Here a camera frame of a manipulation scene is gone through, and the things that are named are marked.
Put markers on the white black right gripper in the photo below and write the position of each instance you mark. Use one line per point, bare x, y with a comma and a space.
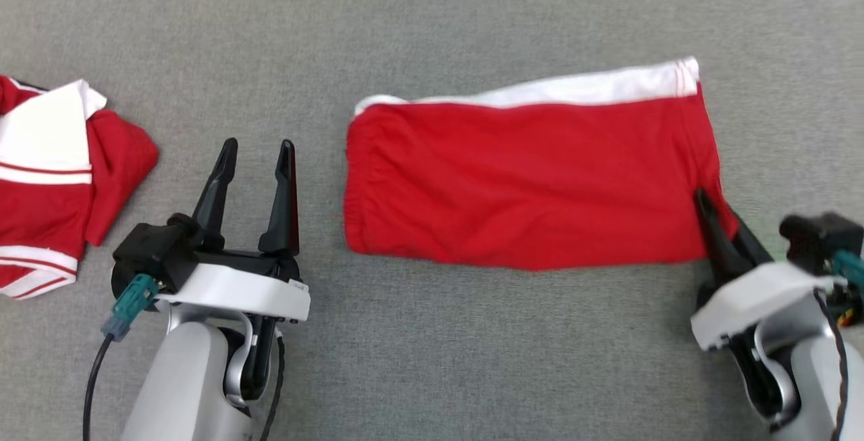
756, 299

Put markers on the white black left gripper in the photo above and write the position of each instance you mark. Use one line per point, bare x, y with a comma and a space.
236, 292

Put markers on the red basketball jersey white sleeves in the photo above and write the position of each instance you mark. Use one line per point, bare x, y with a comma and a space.
40, 218

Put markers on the red shorts white side stripe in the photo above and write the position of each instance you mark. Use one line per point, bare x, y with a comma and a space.
526, 184

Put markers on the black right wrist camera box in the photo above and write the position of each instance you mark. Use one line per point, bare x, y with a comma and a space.
817, 238

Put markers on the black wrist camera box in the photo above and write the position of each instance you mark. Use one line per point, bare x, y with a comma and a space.
148, 252
817, 238

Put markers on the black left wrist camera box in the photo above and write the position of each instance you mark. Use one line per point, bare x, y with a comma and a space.
148, 252

